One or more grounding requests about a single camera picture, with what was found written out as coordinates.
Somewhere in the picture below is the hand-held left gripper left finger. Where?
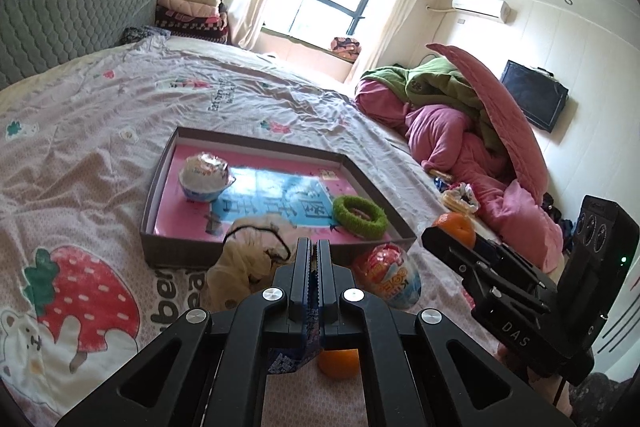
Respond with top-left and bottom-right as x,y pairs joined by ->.
55,237 -> 313,427

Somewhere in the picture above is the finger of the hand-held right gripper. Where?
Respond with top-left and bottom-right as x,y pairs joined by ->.
421,227 -> 548,314
472,233 -> 559,297

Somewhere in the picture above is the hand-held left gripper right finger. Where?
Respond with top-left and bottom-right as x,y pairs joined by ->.
316,238 -> 576,427

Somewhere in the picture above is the orange tangerine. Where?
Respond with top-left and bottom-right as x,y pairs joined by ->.
317,347 -> 362,380
432,212 -> 476,249

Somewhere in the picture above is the green fuzzy hair ring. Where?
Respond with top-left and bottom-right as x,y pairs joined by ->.
332,195 -> 389,239

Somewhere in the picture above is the red blue egg toy pack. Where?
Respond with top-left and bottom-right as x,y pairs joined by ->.
352,243 -> 422,310

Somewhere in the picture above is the blue cookie packet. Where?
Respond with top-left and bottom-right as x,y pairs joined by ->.
265,307 -> 321,375

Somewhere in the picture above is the red white egg toy pack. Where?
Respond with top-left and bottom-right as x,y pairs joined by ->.
179,152 -> 236,202

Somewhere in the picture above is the shallow grey cardboard box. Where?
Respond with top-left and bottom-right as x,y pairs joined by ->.
139,125 -> 417,269

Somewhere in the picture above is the yellow snack packet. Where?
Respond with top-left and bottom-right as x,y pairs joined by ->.
440,183 -> 480,214

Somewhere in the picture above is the pink quilt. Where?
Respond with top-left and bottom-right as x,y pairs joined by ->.
355,77 -> 566,273

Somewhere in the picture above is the pink quilted mat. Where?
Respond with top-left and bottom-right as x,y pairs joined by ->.
426,43 -> 551,202

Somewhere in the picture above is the black television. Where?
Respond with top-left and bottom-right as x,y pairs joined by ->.
500,60 -> 569,134

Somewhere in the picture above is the green blanket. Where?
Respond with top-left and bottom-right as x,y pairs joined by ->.
360,57 -> 506,152

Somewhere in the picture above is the white air conditioner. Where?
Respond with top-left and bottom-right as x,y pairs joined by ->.
451,0 -> 512,25

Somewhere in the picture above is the dark checked folded blanket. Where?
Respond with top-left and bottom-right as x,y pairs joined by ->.
154,6 -> 231,44

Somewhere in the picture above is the strawberry printed bed sheet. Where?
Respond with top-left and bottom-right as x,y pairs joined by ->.
0,34 -> 501,427

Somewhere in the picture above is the dark floral cloth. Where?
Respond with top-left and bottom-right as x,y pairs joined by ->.
122,25 -> 166,46

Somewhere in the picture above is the pink folded blanket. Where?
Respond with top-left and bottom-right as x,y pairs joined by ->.
159,0 -> 223,18

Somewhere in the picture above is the beige drawstring pouch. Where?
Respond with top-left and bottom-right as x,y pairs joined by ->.
206,214 -> 301,310

